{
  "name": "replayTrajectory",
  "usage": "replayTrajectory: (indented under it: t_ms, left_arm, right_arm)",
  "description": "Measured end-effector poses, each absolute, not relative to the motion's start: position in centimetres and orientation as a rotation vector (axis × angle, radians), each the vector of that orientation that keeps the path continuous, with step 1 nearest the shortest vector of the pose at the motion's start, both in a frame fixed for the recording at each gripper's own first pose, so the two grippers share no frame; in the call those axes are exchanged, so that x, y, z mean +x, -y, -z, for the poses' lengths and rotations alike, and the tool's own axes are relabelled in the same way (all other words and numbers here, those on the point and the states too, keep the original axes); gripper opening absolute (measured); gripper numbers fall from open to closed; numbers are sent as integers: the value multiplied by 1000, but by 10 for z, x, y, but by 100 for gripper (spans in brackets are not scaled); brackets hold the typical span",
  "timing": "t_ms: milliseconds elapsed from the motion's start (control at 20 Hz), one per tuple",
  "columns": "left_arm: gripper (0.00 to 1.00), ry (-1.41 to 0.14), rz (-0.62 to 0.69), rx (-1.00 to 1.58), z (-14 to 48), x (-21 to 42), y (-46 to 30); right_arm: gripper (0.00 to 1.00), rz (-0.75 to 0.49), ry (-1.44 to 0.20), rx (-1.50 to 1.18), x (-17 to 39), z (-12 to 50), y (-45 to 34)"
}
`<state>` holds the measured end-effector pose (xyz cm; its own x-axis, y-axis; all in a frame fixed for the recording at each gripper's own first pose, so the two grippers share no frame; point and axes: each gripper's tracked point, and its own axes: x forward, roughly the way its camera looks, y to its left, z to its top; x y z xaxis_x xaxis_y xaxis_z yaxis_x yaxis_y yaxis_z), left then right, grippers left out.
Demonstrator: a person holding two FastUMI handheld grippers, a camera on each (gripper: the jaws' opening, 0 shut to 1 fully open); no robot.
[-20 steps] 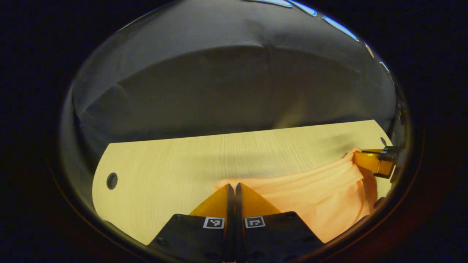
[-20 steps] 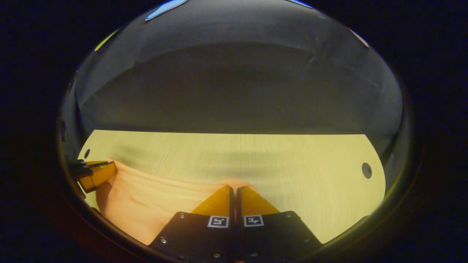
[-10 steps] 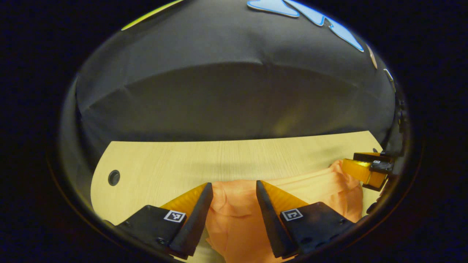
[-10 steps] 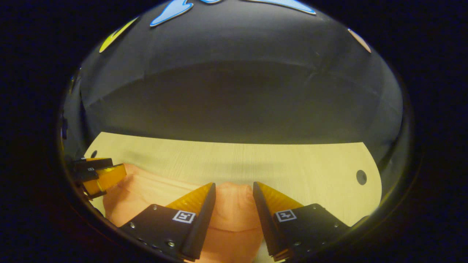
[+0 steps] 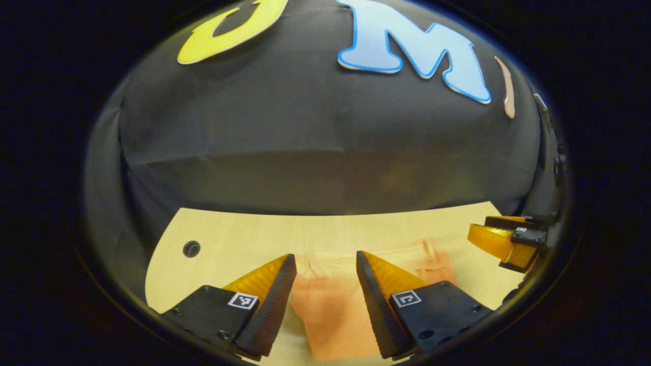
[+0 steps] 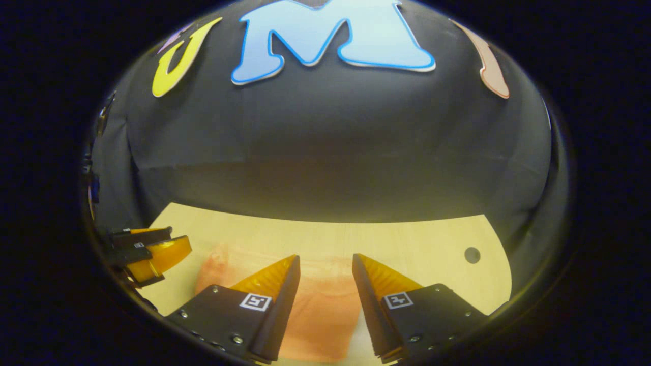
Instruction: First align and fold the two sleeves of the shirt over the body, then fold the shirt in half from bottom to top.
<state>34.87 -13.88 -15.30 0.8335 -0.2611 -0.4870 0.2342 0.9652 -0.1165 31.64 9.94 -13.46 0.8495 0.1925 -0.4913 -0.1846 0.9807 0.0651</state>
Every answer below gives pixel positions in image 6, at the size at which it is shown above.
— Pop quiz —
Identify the black backdrop cloth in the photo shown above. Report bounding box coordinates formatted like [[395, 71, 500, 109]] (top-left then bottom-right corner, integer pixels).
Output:
[[89, 0, 560, 306]]

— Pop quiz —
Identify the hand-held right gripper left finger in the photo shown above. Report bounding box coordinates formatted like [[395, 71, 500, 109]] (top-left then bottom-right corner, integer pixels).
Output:
[[165, 254, 301, 364]]

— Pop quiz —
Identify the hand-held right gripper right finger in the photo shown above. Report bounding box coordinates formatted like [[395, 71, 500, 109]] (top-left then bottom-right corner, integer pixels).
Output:
[[351, 253, 489, 363]]

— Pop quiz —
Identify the orange T-shirt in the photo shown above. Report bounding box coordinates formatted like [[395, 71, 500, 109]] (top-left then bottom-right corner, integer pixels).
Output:
[[196, 243, 365, 362]]

